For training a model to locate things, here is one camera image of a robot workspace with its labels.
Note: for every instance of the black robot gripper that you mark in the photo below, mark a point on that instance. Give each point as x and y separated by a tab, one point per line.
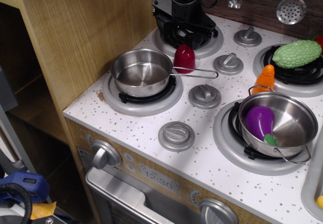
183	23

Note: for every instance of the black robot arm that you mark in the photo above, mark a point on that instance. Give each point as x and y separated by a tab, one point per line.
183	22

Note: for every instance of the red toy sweet potato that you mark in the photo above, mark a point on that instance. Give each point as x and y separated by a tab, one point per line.
184	59

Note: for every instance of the back left stove burner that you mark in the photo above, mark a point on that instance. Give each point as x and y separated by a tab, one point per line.
210	48

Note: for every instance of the stove burner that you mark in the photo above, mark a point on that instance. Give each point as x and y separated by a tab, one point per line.
140	109
304	81
231	144
210	48

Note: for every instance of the grey stove knob upper middle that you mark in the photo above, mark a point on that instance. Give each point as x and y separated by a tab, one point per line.
228	64

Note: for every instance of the grey stove knob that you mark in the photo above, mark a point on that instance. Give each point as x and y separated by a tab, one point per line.
247	38
176	136
228	64
204	97

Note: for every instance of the grey stove knob back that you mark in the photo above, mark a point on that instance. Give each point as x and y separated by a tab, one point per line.
247	38

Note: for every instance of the grey stove knob lower middle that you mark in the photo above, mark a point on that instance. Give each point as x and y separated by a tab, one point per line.
204	97

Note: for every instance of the front left stove burner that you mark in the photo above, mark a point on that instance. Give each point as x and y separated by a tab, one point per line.
140	109

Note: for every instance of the grey stove knob front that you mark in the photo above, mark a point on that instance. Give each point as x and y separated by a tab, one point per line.
176	136

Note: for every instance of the front right stove burner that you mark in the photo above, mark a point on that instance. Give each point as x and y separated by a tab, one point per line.
231	144

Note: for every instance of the back right stove burner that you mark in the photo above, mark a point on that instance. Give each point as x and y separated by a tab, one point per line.
304	81

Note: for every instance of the orange toy carrot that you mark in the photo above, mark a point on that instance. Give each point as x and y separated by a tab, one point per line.
265	81

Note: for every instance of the hanging clear slotted spoon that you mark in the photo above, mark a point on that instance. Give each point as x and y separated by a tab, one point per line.
291	12

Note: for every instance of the green toy bitter gourd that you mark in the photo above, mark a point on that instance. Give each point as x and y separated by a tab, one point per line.
297	54

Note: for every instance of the purple toy eggplant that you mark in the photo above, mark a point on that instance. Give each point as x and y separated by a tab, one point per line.
260	123

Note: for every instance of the red toy tomato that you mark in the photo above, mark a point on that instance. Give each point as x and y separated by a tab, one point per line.
318	39

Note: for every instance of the grey oven dial left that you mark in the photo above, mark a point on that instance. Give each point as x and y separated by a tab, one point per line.
104	154

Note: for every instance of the grey oven dial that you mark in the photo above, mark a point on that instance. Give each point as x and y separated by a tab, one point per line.
104	154
214	211

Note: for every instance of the oven clock display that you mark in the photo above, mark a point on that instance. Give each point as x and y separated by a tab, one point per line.
159	178

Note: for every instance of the grey oven dial right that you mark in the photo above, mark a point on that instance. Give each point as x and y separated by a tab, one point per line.
214	211

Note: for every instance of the grey sink edge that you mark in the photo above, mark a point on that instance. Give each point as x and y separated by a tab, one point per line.
312	187

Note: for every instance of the blue clamp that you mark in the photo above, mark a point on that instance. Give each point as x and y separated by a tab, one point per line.
34	184

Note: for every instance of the yellow toy in sink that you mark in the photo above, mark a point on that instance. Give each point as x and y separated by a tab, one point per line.
319	201

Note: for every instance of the yellow tape piece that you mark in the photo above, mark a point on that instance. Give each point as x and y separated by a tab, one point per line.
40	210

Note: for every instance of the steel saucepan with handle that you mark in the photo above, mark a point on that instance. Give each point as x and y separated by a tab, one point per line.
146	72

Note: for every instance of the steel two-handled pot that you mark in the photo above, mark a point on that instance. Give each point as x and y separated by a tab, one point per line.
294	128

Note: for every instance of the grey oven door handle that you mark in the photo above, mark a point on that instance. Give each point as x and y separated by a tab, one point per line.
121	193

